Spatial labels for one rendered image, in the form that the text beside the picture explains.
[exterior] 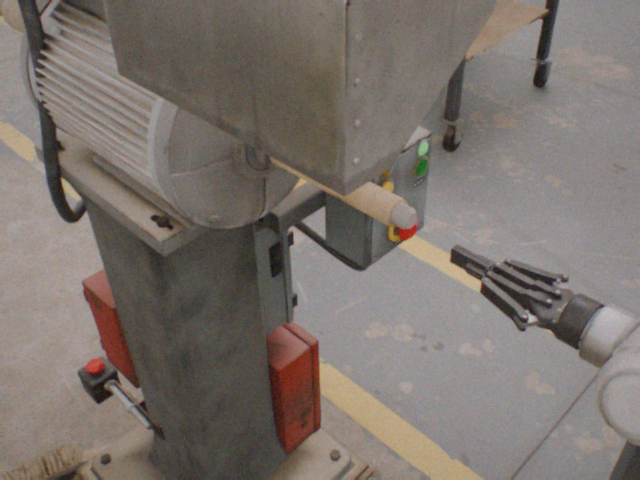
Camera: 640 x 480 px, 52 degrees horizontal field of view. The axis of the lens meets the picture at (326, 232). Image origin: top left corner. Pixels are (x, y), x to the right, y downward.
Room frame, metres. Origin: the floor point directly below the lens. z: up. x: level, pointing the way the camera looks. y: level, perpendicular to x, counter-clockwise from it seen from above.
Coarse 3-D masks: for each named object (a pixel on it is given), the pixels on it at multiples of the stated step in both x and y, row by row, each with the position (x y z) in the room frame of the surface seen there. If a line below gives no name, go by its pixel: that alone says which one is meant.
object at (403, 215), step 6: (402, 204) 0.54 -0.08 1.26; (396, 210) 0.54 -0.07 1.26; (402, 210) 0.53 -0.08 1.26; (408, 210) 0.53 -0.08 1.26; (414, 210) 0.54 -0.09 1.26; (396, 216) 0.53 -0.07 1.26; (402, 216) 0.53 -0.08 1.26; (408, 216) 0.53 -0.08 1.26; (414, 216) 0.53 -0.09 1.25; (396, 222) 0.53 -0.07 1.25; (402, 222) 0.53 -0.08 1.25; (408, 222) 0.53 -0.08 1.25; (414, 222) 0.53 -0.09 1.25; (402, 228) 0.53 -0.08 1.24
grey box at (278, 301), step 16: (256, 240) 0.91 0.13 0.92; (272, 240) 0.94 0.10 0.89; (288, 240) 0.96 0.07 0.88; (272, 256) 0.93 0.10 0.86; (288, 256) 0.96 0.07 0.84; (272, 272) 0.93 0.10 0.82; (288, 272) 0.95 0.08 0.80; (272, 288) 0.93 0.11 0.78; (288, 288) 0.95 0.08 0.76; (272, 304) 0.93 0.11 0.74; (288, 304) 0.95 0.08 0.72; (272, 320) 0.93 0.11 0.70; (288, 320) 0.95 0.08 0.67
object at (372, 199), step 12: (288, 168) 0.64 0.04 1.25; (312, 180) 0.61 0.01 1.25; (360, 192) 0.57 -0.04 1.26; (372, 192) 0.56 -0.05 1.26; (384, 192) 0.56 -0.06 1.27; (360, 204) 0.56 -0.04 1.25; (372, 204) 0.55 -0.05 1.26; (384, 204) 0.54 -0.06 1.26; (396, 204) 0.54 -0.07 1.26; (372, 216) 0.55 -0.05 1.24; (384, 216) 0.54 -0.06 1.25
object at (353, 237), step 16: (416, 144) 0.90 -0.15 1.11; (400, 160) 0.87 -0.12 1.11; (416, 160) 0.90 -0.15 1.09; (400, 176) 0.87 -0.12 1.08; (416, 176) 0.90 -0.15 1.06; (400, 192) 0.87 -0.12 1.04; (416, 192) 0.90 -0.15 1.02; (336, 208) 0.87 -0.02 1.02; (352, 208) 0.84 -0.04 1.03; (416, 208) 0.91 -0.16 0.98; (256, 224) 0.94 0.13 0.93; (304, 224) 0.93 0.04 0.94; (336, 224) 0.87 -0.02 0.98; (352, 224) 0.84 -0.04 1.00; (368, 224) 0.83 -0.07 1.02; (384, 224) 0.85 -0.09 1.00; (320, 240) 0.91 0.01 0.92; (336, 240) 0.87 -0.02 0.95; (352, 240) 0.84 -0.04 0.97; (368, 240) 0.83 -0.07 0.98; (384, 240) 0.85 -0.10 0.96; (400, 240) 0.88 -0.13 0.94; (336, 256) 0.90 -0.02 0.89; (352, 256) 0.84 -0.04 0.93; (368, 256) 0.83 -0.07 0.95
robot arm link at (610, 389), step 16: (624, 352) 0.47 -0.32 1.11; (608, 368) 0.45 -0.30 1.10; (624, 368) 0.44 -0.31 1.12; (608, 384) 0.43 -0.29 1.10; (624, 384) 0.42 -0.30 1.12; (608, 400) 0.42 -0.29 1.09; (624, 400) 0.41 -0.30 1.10; (608, 416) 0.41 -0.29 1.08; (624, 416) 0.41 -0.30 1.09; (624, 432) 0.40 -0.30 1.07
